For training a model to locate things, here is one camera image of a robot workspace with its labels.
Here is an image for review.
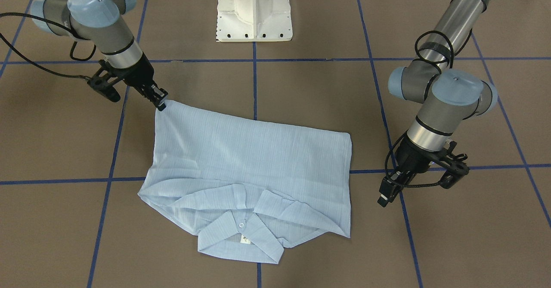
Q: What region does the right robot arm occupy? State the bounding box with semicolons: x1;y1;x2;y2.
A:
30;0;168;110

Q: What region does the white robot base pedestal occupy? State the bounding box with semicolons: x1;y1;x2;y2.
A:
215;0;293;42

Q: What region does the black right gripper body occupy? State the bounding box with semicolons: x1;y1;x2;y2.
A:
116;54;168;107

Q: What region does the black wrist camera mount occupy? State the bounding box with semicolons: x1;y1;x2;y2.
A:
87;60;121;103
439;139;470;189

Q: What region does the light blue button-up shirt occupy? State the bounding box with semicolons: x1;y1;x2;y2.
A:
138;100;352;264

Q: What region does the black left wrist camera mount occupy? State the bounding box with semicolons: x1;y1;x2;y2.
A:
439;139;470;189

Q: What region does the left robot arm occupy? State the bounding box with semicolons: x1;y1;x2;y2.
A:
378;0;498;207

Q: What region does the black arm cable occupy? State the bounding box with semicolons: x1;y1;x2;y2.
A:
384;31;455;189
0;12;99;80

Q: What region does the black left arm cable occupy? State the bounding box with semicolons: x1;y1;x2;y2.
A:
384;31;455;189

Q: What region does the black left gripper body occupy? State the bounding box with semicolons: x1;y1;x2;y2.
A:
379;134;442;194

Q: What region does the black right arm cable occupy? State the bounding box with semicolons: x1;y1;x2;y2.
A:
0;12;99;80

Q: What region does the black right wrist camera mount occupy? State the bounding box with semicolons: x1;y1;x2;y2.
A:
87;60;121;103

